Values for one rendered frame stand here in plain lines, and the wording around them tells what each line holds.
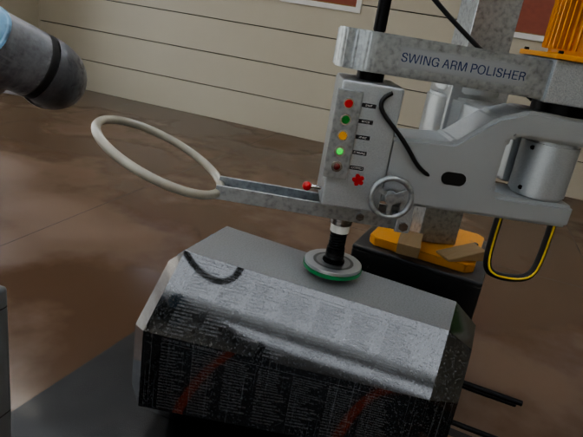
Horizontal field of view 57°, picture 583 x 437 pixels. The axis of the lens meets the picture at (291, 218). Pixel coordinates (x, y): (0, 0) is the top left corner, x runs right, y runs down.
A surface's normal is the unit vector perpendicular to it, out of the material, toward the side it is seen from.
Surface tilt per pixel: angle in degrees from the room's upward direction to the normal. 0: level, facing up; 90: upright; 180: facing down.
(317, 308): 45
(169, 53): 90
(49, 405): 0
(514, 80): 90
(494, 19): 90
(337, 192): 90
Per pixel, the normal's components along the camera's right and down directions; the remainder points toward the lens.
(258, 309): -0.13, -0.46
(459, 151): 0.00, 0.35
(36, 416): 0.15, -0.93
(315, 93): -0.32, 0.29
